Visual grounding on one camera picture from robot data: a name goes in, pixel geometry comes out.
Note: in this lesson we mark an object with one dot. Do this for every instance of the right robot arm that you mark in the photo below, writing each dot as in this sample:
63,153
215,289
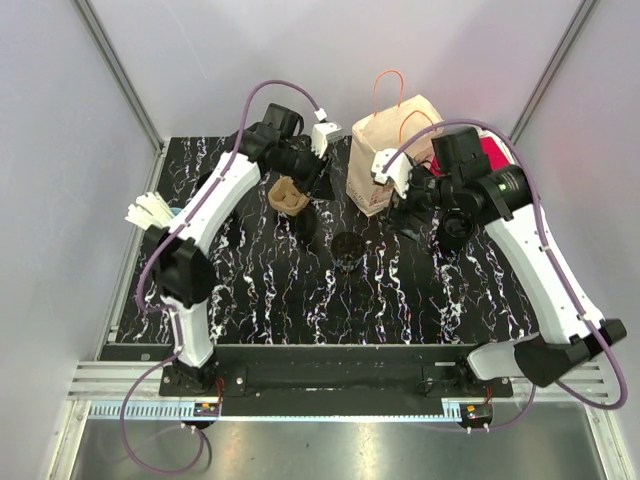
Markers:
472,173

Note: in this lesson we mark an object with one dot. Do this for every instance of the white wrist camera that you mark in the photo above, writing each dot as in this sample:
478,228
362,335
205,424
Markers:
384,170
324,133

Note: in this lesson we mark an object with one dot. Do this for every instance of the aluminium frame rail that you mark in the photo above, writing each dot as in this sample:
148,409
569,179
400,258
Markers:
118,426

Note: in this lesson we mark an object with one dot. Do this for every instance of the black marble pattern mat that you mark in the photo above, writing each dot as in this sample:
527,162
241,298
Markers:
276,283

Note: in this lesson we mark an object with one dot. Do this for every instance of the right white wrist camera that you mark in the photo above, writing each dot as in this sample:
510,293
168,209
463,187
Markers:
384,170

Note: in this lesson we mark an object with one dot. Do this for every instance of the black coffee cup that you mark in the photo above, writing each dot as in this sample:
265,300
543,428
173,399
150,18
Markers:
347,250
203,182
456,228

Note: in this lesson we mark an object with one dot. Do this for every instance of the lower brown pulp cup carrier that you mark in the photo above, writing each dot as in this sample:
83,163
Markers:
285,198

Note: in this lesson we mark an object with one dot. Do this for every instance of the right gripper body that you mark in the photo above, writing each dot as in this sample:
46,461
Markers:
399,209

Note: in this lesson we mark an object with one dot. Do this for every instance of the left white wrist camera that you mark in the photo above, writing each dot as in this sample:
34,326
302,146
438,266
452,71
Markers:
324,133

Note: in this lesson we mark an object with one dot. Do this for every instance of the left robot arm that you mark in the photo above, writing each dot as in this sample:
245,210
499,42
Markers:
180,265

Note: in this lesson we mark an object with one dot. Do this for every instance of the beige paper takeout bag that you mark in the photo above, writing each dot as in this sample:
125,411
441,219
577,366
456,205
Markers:
378,136

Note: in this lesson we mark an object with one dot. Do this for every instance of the red cloth napkin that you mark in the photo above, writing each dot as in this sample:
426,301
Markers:
497,158

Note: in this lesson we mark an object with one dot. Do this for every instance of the white wooden stirrer bundle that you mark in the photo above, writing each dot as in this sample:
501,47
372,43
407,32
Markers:
149,209

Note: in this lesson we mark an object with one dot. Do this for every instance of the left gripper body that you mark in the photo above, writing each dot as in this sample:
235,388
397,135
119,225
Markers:
312,169

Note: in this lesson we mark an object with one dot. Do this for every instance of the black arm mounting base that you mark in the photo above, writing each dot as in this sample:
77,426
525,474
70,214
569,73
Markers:
429,370

